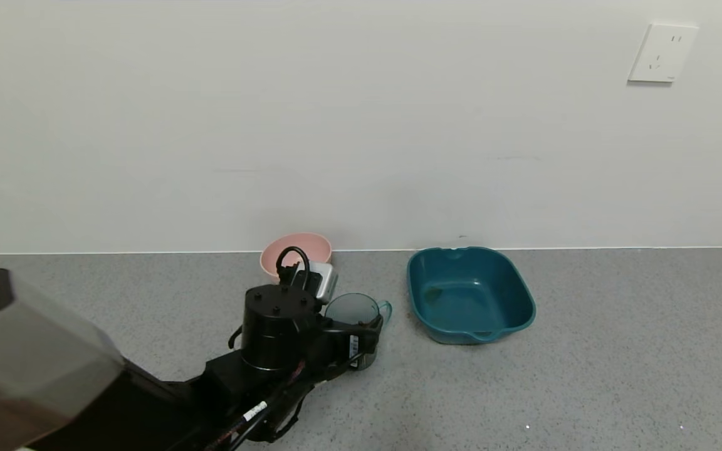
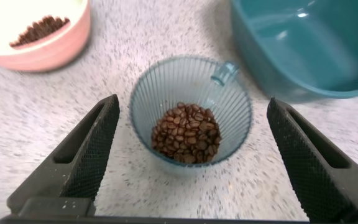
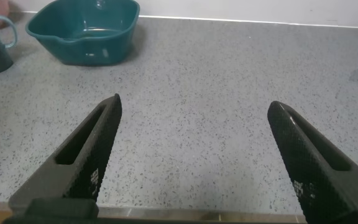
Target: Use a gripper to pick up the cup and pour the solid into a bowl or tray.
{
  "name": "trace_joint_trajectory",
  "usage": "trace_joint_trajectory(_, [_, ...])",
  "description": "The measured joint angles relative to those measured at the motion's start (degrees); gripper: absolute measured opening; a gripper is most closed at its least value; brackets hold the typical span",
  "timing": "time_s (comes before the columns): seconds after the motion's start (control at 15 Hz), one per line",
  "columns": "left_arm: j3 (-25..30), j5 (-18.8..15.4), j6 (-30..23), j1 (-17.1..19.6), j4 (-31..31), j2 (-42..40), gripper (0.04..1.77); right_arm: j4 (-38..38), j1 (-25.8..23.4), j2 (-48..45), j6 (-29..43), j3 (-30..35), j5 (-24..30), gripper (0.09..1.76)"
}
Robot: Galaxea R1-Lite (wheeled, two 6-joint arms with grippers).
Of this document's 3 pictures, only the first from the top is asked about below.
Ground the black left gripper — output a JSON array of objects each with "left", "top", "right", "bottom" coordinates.
[{"left": 321, "top": 314, "right": 384, "bottom": 368}]

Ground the clear blue handled cup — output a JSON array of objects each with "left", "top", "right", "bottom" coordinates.
[{"left": 325, "top": 293, "right": 393, "bottom": 370}]

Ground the pink bowl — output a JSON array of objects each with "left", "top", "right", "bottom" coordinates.
[{"left": 260, "top": 233, "right": 333, "bottom": 284}]

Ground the teal plastic basin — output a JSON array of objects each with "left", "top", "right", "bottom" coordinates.
[{"left": 407, "top": 246, "right": 536, "bottom": 345}]

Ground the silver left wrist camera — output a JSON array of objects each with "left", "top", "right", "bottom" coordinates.
[{"left": 298, "top": 262, "right": 339, "bottom": 305}]

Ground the thin black camera cable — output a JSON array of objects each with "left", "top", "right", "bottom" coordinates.
[{"left": 275, "top": 246, "right": 312, "bottom": 290}]

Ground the white wall socket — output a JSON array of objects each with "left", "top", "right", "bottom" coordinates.
[{"left": 627, "top": 23, "right": 700, "bottom": 84}]

